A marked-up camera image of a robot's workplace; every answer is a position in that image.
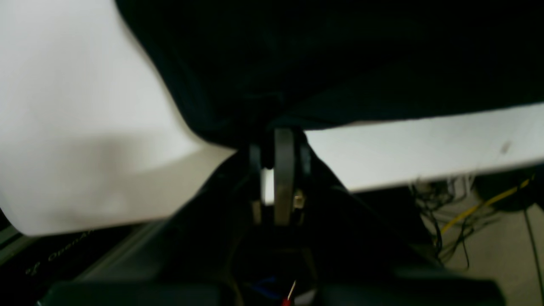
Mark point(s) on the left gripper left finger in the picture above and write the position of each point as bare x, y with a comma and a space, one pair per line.
255, 183

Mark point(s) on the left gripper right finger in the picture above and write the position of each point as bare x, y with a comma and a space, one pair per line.
292, 171

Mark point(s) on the black T-shirt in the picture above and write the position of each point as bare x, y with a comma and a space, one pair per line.
239, 68

